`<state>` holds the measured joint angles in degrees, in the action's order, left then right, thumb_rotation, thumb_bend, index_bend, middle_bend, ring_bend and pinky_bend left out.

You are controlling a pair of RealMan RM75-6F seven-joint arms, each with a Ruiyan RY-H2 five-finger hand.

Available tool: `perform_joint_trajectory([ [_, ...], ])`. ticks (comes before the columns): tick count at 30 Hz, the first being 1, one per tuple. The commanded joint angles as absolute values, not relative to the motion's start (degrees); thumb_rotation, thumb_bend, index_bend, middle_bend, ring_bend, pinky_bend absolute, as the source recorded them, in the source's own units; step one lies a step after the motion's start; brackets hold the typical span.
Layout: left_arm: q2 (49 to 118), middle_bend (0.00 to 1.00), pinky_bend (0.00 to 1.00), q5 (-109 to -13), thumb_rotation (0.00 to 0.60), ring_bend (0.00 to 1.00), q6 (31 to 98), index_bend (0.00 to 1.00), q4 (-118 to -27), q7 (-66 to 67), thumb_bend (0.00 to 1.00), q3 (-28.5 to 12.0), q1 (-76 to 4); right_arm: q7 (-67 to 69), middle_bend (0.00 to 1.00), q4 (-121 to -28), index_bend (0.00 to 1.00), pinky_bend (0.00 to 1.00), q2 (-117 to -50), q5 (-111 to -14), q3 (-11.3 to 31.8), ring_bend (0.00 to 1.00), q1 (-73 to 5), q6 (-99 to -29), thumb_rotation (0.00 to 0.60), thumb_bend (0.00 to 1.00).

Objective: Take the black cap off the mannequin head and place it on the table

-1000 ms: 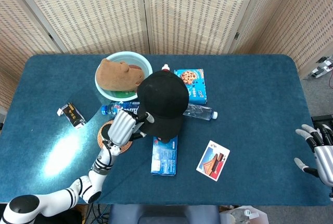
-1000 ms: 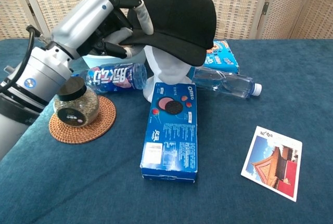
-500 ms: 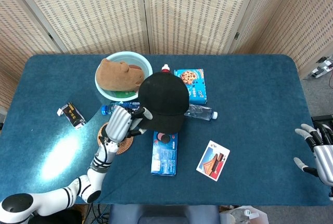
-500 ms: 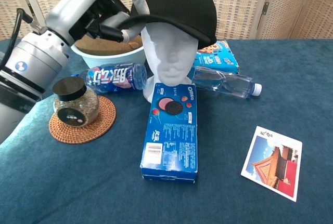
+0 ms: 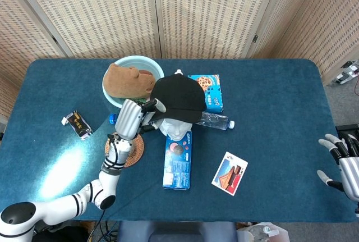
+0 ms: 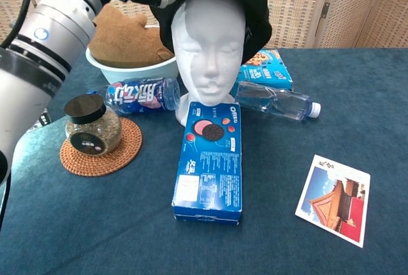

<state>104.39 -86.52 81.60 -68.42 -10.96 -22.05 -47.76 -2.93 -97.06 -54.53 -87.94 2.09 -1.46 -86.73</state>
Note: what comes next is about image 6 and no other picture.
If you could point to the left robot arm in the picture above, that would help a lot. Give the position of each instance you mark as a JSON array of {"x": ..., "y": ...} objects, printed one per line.
[{"x": 32, "y": 64}]

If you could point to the brown plush toy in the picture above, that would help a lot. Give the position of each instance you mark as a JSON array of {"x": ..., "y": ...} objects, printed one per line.
[{"x": 127, "y": 39}]

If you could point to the light blue plastic basin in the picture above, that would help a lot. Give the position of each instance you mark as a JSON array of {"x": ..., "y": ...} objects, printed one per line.
[{"x": 134, "y": 74}]

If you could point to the blue label drink bottle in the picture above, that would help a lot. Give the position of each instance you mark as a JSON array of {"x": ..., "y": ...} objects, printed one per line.
[{"x": 134, "y": 96}]

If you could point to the white foam mannequin head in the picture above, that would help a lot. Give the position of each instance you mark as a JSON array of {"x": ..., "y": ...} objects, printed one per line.
[{"x": 210, "y": 48}]

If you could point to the small black purple box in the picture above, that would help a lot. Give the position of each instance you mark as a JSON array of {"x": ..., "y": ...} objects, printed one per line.
[{"x": 46, "y": 118}]

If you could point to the glass jar with black lid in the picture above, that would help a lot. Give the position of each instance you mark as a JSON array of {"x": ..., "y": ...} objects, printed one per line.
[{"x": 92, "y": 128}]

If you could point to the round woven rattan coaster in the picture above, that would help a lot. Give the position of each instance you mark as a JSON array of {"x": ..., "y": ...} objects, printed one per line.
[{"x": 127, "y": 153}]

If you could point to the blue chocolate chip cookie box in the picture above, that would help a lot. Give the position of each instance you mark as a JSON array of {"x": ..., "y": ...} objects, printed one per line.
[{"x": 271, "y": 71}]

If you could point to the blue Oreo cookie box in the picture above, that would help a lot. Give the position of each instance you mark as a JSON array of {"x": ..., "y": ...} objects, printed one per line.
[{"x": 207, "y": 166}]

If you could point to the clear plastic water bottle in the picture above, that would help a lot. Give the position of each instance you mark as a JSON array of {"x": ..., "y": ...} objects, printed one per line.
[{"x": 280, "y": 104}]

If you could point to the black metal screen hinge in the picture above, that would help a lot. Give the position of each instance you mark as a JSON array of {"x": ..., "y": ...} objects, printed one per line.
[{"x": 325, "y": 10}]

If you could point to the blue tablecloth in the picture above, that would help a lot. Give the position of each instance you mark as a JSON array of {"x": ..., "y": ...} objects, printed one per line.
[{"x": 95, "y": 224}]

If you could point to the woven folding screen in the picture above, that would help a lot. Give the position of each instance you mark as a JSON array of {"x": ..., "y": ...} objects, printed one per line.
[{"x": 366, "y": 0}]

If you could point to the palace roof postcard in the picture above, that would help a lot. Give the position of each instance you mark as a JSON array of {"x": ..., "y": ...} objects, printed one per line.
[{"x": 334, "y": 198}]

